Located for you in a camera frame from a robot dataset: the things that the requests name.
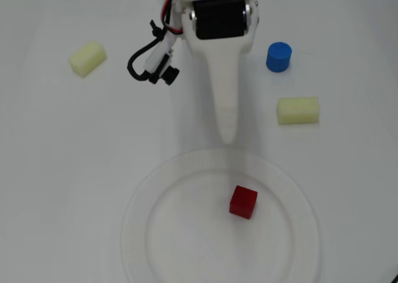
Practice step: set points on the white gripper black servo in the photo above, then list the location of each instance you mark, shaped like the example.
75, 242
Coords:
218, 19

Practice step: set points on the red cube block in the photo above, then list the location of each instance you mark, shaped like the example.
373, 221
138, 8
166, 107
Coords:
243, 202

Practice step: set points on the pale yellow foam block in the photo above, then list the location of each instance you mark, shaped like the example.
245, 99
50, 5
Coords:
88, 58
298, 110

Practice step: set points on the blue ribbed cylinder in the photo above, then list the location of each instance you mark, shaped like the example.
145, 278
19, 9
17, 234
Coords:
279, 57

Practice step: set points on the white paper plate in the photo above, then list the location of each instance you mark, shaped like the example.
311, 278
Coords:
186, 233

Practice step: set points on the black wrist camera white mount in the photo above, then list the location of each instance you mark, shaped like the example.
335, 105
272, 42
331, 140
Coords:
166, 73

